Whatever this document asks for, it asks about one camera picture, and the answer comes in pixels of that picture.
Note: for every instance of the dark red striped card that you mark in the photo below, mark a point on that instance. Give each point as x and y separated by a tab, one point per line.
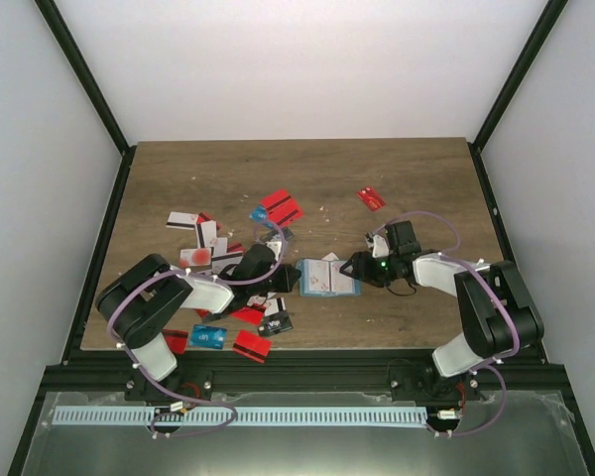
176	340

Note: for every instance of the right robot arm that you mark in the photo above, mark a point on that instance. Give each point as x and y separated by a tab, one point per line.
498	315

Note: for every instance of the black aluminium frame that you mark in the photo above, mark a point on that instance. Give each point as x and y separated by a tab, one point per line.
317	369

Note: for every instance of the red striped card bottom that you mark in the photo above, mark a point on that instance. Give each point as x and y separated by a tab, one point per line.
252	346

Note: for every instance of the teal card holder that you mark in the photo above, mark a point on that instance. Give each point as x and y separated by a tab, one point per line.
329	258

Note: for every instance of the red magnetic stripe card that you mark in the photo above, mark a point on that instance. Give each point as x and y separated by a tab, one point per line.
282	208

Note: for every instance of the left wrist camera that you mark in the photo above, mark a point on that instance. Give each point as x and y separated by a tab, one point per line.
277	247

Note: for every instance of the white striped card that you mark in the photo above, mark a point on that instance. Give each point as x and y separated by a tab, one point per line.
182	220
274	306

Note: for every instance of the white striped card left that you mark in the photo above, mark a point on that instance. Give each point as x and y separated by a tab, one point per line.
182	220

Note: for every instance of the blue card bottom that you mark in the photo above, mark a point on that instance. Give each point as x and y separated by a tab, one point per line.
208	337

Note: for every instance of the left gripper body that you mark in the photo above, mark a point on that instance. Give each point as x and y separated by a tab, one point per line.
284	286

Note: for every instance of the red card far right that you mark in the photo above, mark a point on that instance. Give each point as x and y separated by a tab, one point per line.
371	198

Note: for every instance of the blue card top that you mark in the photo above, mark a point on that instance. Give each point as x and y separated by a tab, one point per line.
260	215

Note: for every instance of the red card in pile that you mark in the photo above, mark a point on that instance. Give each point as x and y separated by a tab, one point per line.
251	315

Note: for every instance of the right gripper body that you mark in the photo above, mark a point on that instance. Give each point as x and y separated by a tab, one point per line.
380	273

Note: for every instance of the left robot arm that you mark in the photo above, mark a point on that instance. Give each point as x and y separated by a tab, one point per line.
140	303

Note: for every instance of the light blue slotted rail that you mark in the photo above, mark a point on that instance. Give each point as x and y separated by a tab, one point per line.
245	416

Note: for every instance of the white card red print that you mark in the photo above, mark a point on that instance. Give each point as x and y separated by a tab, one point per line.
315	279

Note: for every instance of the blue card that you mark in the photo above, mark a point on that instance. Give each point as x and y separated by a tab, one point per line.
208	337
260	215

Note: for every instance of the white striped card lower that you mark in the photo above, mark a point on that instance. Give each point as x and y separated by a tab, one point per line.
274	306

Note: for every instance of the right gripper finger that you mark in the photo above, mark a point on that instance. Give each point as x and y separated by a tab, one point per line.
354	265
367	277

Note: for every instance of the black VIP card pile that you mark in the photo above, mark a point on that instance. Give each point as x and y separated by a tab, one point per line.
275	324

